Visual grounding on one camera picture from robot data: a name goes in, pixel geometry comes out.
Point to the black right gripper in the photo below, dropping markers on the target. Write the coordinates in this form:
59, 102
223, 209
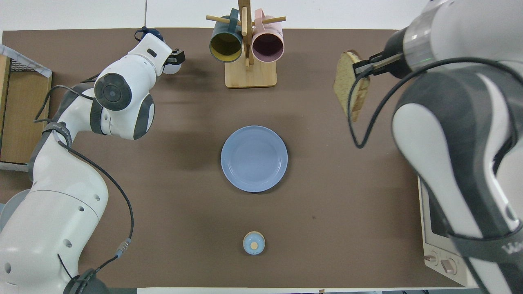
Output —
395, 41

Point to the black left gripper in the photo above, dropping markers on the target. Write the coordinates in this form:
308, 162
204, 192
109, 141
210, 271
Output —
169, 59

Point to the seasoning bottle navy cap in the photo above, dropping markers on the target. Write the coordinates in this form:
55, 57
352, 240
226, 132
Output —
172, 69

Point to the toasted bread slice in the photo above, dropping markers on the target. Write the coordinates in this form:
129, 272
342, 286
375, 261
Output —
343, 85

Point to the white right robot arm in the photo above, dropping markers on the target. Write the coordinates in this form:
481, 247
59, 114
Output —
449, 122

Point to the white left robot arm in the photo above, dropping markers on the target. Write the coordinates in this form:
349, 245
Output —
61, 212

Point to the blue round plate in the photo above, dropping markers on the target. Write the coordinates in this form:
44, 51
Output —
253, 159

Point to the dark teal mug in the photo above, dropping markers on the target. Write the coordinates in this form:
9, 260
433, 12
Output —
225, 45

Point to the wooden mug rack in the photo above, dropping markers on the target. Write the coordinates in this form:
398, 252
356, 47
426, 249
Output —
250, 75

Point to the pink mug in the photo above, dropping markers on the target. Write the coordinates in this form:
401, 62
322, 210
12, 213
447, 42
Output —
267, 45

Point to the brown table mat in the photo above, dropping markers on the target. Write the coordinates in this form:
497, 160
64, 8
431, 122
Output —
184, 204

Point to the white checkered cloth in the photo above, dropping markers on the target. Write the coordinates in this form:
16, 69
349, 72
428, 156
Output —
28, 61

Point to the wooden shelf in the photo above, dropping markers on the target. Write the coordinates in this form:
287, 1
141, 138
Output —
24, 118

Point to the white toaster oven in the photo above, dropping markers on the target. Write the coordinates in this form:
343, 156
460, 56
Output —
433, 237

